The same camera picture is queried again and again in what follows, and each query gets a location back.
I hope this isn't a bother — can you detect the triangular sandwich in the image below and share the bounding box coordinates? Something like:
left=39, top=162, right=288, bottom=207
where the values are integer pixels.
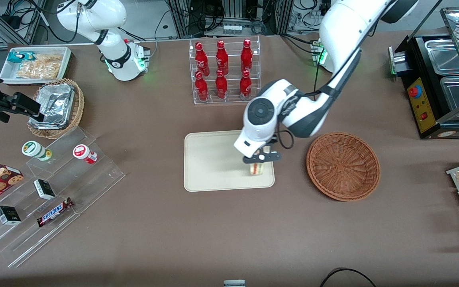
left=249, top=145, right=273, bottom=177

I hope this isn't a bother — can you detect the cream plastic tray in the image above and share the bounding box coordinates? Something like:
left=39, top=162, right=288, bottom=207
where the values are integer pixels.
left=184, top=129, right=275, bottom=192

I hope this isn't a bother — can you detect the oval light wicker basket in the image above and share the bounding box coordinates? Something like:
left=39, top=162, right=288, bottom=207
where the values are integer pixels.
left=27, top=78, right=85, bottom=140

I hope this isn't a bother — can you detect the round brown wicker basket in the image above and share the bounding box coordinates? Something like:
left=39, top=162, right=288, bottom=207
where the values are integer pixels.
left=306, top=132, right=381, bottom=201

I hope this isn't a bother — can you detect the aluminium foil container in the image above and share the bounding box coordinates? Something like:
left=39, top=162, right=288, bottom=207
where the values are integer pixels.
left=29, top=83, right=75, bottom=129

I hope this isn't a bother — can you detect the clear bag of chips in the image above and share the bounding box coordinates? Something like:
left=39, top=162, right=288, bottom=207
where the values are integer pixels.
left=30, top=53, right=63, bottom=67
left=16, top=61, right=59, bottom=79

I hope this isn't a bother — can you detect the white plastic bin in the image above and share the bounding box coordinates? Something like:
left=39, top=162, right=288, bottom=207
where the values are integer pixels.
left=0, top=47, right=73, bottom=85

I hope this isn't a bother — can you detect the white cup green lid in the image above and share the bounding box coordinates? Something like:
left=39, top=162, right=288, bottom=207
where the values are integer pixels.
left=22, top=141, right=53, bottom=161

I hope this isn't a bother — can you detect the teal snack packet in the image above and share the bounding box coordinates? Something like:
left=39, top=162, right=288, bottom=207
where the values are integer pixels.
left=7, top=52, right=35, bottom=63

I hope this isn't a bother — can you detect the clear acrylic bottle rack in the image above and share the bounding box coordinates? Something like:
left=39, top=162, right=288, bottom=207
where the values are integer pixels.
left=189, top=36, right=261, bottom=105

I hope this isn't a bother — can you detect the white cup red lid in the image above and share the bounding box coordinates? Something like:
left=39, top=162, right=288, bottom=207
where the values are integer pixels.
left=73, top=144, right=98, bottom=164

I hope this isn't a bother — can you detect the red cola bottle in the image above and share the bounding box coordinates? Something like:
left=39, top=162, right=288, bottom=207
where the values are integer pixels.
left=216, top=40, right=229, bottom=75
left=195, top=42, right=210, bottom=76
left=195, top=71, right=209, bottom=101
left=240, top=70, right=252, bottom=100
left=215, top=69, right=228, bottom=99
left=241, top=39, right=253, bottom=72

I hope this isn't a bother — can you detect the small black box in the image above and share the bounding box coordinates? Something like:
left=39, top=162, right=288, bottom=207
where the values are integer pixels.
left=33, top=179, right=56, bottom=200
left=0, top=206, right=22, bottom=226

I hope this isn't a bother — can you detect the clear acrylic stepped stand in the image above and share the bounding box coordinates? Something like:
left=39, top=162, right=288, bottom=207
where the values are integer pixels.
left=0, top=127, right=126, bottom=268

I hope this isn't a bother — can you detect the brown snickers bar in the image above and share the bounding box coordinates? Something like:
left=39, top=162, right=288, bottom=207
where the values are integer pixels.
left=37, top=198, right=74, bottom=227

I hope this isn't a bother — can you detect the small grey metal box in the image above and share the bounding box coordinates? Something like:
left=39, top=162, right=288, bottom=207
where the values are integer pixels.
left=388, top=47, right=410, bottom=77

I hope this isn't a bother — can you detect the black yellow food warmer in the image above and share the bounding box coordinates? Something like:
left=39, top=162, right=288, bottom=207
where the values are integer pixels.
left=388, top=6, right=459, bottom=140

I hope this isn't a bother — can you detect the metal equipment rack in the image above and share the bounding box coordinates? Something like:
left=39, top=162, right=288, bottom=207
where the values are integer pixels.
left=165, top=0, right=294, bottom=39

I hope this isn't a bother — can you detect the aluminium frame profile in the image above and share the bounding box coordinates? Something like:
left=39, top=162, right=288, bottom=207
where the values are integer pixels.
left=0, top=0, right=49, bottom=45

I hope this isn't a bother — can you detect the black cable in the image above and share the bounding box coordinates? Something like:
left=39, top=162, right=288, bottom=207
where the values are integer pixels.
left=320, top=268, right=377, bottom=287

